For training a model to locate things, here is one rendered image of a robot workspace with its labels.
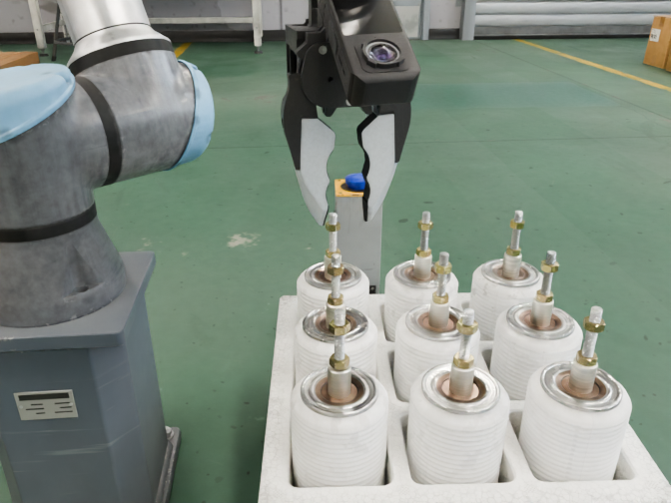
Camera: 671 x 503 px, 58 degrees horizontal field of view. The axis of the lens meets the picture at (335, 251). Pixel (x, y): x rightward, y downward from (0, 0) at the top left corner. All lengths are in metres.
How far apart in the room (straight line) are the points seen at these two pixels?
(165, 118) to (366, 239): 0.39
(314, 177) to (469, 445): 0.29
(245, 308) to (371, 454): 0.67
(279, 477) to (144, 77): 0.43
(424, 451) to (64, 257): 0.40
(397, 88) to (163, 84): 0.36
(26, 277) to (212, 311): 0.62
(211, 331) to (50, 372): 0.52
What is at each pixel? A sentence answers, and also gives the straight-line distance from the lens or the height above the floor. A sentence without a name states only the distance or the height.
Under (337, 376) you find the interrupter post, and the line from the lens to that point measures 0.58.
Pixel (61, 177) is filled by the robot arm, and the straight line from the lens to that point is 0.63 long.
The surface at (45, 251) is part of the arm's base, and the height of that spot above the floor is 0.37.
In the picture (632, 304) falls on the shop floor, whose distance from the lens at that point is 1.36.
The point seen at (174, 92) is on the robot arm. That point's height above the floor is 0.50.
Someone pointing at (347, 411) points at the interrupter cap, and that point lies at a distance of 0.57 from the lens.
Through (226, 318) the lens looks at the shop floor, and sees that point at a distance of 1.20.
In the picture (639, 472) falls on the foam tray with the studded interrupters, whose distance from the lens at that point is 0.69.
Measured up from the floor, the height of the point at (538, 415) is 0.23.
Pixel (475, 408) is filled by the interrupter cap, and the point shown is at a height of 0.25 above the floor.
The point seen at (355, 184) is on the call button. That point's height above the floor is 0.33.
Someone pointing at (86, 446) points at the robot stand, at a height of 0.15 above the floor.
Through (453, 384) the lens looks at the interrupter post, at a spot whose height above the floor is 0.26.
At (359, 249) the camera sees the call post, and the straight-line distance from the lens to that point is 0.93.
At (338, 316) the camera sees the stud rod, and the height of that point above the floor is 0.34.
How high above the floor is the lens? 0.63
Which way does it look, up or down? 26 degrees down
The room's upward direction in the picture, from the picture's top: straight up
